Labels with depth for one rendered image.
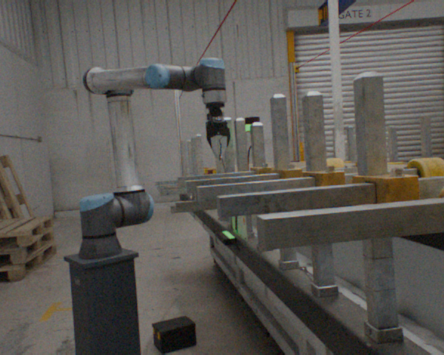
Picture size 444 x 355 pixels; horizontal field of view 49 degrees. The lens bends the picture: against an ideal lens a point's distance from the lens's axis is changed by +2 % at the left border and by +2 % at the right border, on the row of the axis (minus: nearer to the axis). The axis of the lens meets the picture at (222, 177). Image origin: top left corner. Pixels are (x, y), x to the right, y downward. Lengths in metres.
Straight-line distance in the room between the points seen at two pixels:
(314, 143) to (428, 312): 0.43
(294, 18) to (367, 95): 8.97
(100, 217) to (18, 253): 2.67
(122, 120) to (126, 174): 0.26
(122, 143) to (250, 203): 1.64
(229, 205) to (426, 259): 0.54
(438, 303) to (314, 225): 0.67
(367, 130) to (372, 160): 0.05
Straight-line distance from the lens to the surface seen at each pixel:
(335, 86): 3.34
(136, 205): 2.29
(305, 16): 9.83
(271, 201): 0.71
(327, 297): 1.08
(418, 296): 1.18
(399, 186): 0.75
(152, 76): 1.81
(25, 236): 4.79
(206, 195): 0.95
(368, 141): 0.81
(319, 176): 0.98
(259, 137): 1.52
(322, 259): 1.07
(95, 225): 2.20
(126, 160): 2.30
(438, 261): 1.09
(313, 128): 1.04
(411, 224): 0.51
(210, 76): 1.79
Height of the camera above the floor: 1.03
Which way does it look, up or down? 3 degrees down
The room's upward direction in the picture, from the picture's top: 4 degrees counter-clockwise
